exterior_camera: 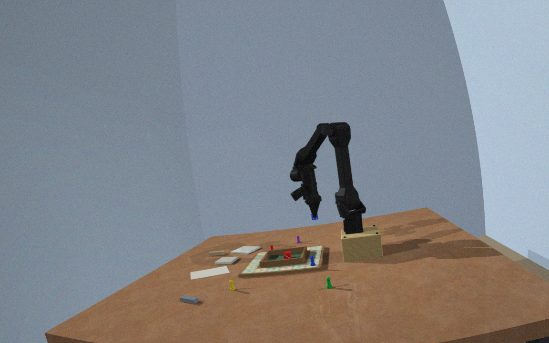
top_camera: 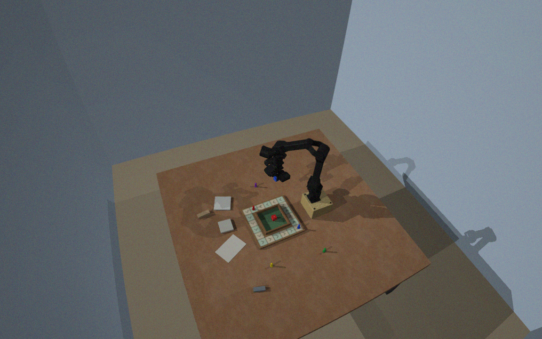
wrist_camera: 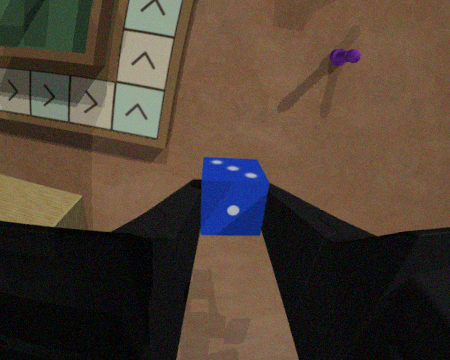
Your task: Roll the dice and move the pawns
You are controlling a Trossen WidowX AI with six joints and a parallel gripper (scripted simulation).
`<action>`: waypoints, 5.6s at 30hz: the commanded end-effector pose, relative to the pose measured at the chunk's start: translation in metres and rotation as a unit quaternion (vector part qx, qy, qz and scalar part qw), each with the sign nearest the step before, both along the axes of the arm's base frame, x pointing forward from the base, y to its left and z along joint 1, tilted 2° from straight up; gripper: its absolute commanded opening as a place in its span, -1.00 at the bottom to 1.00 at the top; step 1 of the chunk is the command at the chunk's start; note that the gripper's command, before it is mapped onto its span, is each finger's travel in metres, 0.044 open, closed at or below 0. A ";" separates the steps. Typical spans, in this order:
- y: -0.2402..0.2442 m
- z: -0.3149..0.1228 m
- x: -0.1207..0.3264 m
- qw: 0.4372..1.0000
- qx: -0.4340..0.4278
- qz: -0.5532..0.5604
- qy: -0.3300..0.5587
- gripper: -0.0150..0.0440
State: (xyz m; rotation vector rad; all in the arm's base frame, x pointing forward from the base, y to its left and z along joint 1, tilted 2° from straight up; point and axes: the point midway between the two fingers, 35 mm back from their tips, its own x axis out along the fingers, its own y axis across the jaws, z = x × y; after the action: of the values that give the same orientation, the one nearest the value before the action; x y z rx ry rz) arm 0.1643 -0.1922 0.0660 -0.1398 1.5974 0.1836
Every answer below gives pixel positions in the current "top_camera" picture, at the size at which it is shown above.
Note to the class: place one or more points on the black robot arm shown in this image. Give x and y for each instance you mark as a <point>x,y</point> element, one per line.
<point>278,153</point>

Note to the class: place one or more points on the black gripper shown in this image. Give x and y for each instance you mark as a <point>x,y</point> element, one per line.
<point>281,174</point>

